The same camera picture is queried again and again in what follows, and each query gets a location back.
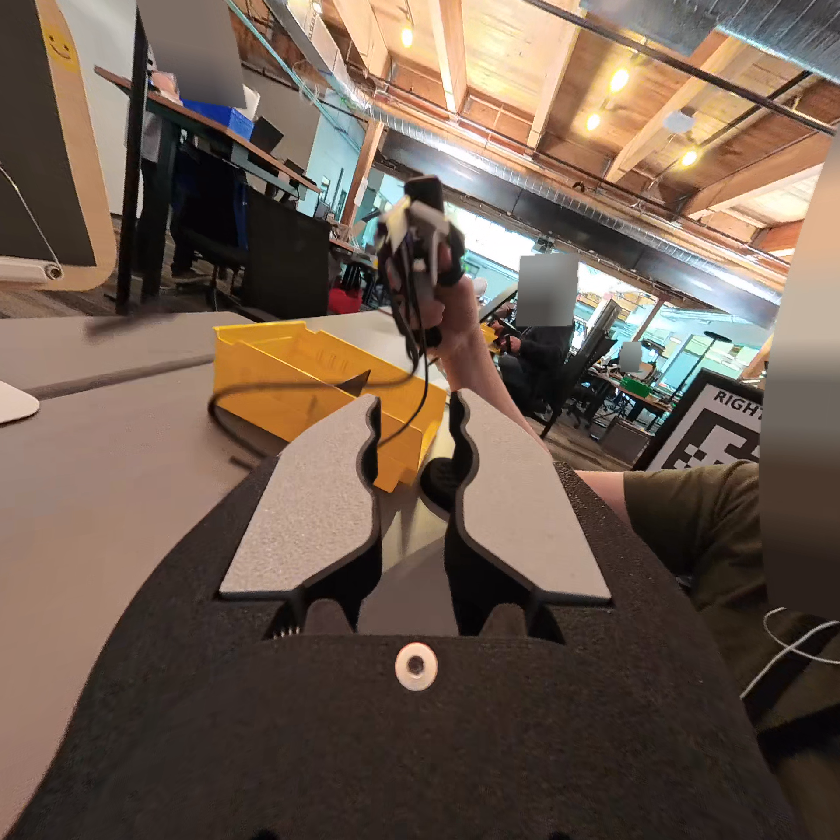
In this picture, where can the wooden desk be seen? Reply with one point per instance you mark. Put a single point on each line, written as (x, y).
(216, 131)

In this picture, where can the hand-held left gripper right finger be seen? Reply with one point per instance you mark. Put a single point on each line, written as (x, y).
(531, 525)

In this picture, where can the black framed marker sign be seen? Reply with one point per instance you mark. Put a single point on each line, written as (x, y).
(715, 426)

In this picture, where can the black panel wooden board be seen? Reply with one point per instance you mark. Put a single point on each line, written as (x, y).
(39, 164)

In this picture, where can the black metal pole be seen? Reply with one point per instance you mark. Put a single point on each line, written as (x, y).
(134, 164)

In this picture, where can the round ceiling light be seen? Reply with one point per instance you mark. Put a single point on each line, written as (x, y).
(619, 79)
(407, 36)
(592, 121)
(689, 157)

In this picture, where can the black rectangular duct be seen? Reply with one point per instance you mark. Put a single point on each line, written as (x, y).
(590, 223)

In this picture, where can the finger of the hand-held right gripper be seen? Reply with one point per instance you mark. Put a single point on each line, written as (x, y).
(430, 305)

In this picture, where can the blue black office chair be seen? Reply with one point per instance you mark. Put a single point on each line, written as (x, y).
(210, 223)

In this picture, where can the person's right forearm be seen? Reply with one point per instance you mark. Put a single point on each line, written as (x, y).
(499, 400)

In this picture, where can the white ceiling sensor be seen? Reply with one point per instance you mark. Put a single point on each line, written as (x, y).
(679, 121)

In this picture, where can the white stand bracket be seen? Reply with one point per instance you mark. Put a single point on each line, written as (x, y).
(26, 269)

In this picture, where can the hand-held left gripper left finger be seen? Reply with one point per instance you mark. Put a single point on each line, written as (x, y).
(302, 518)

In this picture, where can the black floor lamp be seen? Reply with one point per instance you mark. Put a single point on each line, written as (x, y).
(712, 338)

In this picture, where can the black bin divider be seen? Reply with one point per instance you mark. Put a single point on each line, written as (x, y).
(359, 386)

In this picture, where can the person's right hand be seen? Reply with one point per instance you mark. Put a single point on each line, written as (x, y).
(459, 321)

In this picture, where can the black tilted panel stand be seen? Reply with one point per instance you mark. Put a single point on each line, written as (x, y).
(499, 303)

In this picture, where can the yellow plastic bin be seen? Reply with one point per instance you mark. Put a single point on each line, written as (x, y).
(275, 367)

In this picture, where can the blue storage bin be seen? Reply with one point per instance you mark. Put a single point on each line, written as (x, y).
(223, 118)

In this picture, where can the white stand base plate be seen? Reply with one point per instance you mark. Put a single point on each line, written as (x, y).
(13, 400)

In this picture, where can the red bean bag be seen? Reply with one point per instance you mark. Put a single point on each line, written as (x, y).
(344, 302)

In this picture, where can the spiral silver duct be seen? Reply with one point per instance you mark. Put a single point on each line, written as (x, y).
(754, 26)

